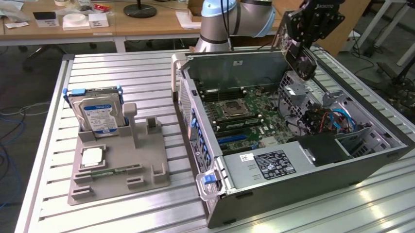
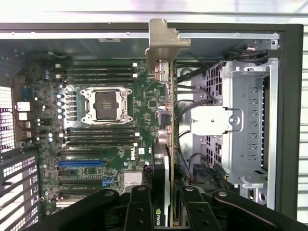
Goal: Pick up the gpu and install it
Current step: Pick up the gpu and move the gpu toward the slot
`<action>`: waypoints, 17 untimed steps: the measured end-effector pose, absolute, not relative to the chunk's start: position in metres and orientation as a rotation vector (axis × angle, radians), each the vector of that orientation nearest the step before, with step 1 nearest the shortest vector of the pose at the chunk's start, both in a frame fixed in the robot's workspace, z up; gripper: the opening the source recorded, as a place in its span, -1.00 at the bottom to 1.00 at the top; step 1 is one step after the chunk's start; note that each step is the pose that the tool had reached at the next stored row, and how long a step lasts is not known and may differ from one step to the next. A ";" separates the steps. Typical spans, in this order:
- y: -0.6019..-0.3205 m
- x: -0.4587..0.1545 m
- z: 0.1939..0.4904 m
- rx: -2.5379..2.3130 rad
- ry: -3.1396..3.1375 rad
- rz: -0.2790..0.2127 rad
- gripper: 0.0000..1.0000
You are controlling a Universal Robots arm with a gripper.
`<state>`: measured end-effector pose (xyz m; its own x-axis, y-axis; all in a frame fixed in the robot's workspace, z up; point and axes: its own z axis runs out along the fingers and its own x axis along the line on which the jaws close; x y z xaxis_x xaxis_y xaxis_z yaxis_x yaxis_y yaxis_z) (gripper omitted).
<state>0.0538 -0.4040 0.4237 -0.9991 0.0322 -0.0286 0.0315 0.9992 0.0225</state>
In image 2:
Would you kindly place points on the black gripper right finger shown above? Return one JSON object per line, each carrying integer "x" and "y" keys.
{"x": 197, "y": 211}

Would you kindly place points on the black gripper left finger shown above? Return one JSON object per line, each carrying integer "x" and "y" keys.
{"x": 140, "y": 211}

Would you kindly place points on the silver chipset heat sink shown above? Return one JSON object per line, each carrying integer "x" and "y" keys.
{"x": 132, "y": 178}

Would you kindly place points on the blue expansion slot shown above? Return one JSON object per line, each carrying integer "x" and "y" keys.
{"x": 83, "y": 163}

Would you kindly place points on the silver disk bay cage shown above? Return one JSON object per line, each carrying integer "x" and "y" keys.
{"x": 243, "y": 144}

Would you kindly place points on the green Dell motherboard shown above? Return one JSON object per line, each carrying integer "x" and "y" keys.
{"x": 142, "y": 113}

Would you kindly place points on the CPU socket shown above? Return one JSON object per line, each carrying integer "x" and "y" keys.
{"x": 106, "y": 106}

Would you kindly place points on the open dark grey PC case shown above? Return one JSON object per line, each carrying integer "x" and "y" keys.
{"x": 291, "y": 120}

